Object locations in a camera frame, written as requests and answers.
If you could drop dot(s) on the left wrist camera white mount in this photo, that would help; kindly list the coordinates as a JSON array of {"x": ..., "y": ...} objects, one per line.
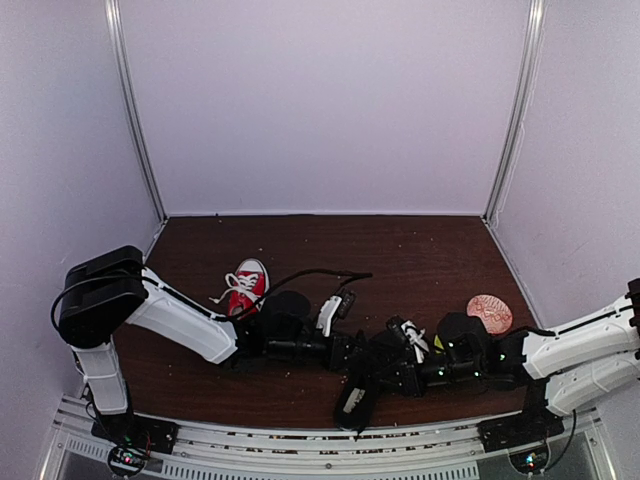
[{"x": 337, "y": 307}]

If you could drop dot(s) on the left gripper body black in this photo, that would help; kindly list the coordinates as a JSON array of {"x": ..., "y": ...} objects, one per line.
[{"x": 335, "y": 352}]

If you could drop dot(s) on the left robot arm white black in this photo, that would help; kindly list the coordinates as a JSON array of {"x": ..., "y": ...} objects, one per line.
[{"x": 118, "y": 288}]

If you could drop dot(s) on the front aluminium rail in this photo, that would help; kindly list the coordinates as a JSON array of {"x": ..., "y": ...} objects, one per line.
[{"x": 444, "y": 450}]

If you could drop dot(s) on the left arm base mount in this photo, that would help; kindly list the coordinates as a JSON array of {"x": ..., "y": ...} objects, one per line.
[{"x": 134, "y": 438}]

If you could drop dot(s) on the right aluminium frame post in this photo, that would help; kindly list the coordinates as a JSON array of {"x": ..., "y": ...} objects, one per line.
[{"x": 515, "y": 128}]

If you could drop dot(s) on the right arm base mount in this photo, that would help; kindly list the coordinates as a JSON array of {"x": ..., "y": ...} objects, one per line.
[{"x": 525, "y": 434}]

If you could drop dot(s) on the lime green bowl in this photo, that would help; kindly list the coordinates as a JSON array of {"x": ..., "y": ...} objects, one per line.
[{"x": 438, "y": 344}]

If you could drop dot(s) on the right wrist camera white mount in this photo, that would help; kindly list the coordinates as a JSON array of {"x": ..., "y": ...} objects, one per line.
[{"x": 410, "y": 336}]

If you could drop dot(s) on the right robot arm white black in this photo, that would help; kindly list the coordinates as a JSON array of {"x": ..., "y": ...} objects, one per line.
[{"x": 563, "y": 368}]

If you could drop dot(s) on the red canvas sneaker white laces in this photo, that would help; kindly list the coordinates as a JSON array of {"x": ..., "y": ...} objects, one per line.
[{"x": 244, "y": 289}]

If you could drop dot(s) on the left aluminium frame post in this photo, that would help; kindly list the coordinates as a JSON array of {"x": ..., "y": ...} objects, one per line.
[{"x": 118, "y": 42}]

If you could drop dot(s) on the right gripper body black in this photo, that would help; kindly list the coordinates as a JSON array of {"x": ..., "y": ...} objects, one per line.
[{"x": 412, "y": 378}]

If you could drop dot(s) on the upturned shoe orange sole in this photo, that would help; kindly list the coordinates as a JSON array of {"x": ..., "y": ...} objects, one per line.
[{"x": 357, "y": 401}]

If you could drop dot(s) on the aluminium frame post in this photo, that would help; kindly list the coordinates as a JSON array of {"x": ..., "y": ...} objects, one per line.
[
  {"x": 118, "y": 42},
  {"x": 515, "y": 128}
]

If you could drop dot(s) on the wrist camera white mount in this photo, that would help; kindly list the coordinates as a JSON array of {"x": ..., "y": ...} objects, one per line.
[
  {"x": 410, "y": 336},
  {"x": 337, "y": 307}
]

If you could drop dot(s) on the red patterned bowl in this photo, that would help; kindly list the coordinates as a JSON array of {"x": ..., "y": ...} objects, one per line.
[{"x": 494, "y": 313}]

